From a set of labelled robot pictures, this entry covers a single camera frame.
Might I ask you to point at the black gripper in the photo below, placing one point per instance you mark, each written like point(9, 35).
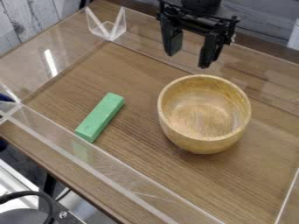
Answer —
point(202, 17)

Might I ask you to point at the green rectangular block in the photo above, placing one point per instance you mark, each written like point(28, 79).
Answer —
point(98, 117)

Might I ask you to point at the light brown wooden bowl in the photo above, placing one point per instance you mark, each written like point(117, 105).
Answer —
point(204, 113)

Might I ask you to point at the black table leg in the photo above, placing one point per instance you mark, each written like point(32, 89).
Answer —
point(49, 184)

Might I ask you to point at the clear acrylic enclosure wall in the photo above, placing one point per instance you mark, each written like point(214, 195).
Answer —
point(130, 173)

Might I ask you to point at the black metal bracket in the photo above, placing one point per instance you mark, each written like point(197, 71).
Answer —
point(61, 214)

